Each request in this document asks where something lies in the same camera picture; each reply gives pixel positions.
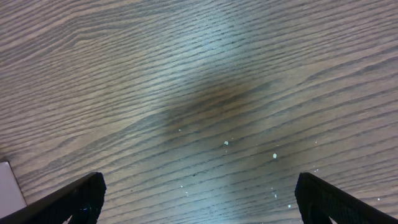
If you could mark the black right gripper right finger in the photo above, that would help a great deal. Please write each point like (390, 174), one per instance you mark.
(322, 203)

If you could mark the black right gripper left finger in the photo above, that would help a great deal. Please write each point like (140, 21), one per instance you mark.
(80, 202)

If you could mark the white cardboard box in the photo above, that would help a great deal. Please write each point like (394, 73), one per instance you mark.
(12, 198)

